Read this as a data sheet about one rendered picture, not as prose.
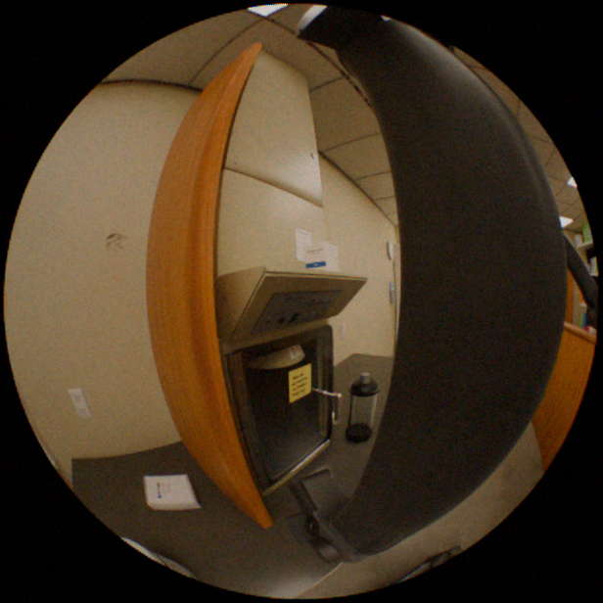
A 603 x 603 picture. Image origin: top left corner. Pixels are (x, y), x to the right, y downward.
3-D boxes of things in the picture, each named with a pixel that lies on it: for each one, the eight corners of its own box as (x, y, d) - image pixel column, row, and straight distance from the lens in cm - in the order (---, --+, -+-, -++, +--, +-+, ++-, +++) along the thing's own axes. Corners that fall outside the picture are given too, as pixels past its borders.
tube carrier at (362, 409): (339, 436, 78) (342, 389, 66) (353, 421, 85) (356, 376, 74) (365, 444, 75) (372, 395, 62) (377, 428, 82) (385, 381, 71)
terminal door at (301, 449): (262, 488, 58) (228, 350, 33) (330, 437, 72) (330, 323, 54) (264, 490, 58) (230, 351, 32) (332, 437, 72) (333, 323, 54)
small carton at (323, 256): (305, 275, 41) (304, 247, 42) (319, 276, 45) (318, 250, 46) (326, 273, 38) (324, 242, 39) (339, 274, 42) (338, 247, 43)
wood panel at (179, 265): (181, 440, 87) (186, 113, 110) (187, 438, 87) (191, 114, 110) (265, 529, 58) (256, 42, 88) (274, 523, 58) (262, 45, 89)
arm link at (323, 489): (332, 567, 21) (411, 521, 24) (278, 481, 19) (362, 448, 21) (304, 545, 32) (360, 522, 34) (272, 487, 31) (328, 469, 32)
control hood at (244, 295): (220, 340, 32) (216, 275, 32) (330, 315, 55) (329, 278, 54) (268, 354, 23) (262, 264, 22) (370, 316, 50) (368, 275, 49)
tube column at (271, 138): (180, 213, 60) (228, 74, 128) (265, 228, 74) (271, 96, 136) (224, 165, 39) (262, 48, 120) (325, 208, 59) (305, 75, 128)
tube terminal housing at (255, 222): (214, 455, 77) (180, 214, 60) (279, 421, 89) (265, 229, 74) (262, 497, 62) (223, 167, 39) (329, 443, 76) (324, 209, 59)
